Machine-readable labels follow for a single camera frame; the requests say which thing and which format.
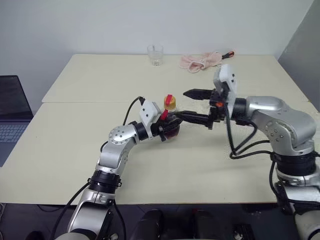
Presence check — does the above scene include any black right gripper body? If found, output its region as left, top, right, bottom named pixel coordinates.
left=207, top=87, right=229, bottom=130

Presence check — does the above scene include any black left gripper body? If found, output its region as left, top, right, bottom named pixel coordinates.
left=151, top=116, right=169, bottom=143

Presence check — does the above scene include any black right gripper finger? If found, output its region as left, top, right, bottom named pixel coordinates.
left=183, top=88, right=213, bottom=100
left=174, top=110, right=210, bottom=126

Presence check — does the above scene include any yellow-capped dark drink bottle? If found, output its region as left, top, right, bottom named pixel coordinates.
left=162, top=94, right=182, bottom=141

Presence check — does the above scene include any clear drinking glass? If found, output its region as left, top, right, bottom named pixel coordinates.
left=147, top=44, right=165, bottom=67

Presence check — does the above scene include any pink cloth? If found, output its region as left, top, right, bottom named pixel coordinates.
left=179, top=50, right=224, bottom=74

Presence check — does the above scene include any dark rounded shape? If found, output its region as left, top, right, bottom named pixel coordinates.
left=136, top=209, right=165, bottom=240
left=191, top=209, right=219, bottom=240

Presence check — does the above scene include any grey open laptop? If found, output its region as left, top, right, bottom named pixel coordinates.
left=0, top=74, right=35, bottom=168

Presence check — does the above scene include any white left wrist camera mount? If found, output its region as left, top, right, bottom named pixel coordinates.
left=138, top=99, right=162, bottom=139

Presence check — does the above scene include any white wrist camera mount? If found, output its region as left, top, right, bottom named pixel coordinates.
left=212, top=64, right=238, bottom=121
left=138, top=99, right=162, bottom=139

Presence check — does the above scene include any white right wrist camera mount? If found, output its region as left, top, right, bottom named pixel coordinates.
left=212, top=64, right=238, bottom=121

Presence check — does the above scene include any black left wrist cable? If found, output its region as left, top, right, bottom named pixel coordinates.
left=124, top=96, right=146, bottom=125

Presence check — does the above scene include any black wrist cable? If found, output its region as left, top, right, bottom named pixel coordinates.
left=223, top=102, right=276, bottom=160
left=124, top=96, right=146, bottom=125

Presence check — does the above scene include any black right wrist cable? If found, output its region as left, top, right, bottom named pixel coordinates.
left=223, top=102, right=276, bottom=160

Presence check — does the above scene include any black left upper arm cable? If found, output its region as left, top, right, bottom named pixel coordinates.
left=48, top=183, right=91, bottom=240

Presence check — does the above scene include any black floor cable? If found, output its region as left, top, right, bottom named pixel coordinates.
left=37, top=203, right=66, bottom=212

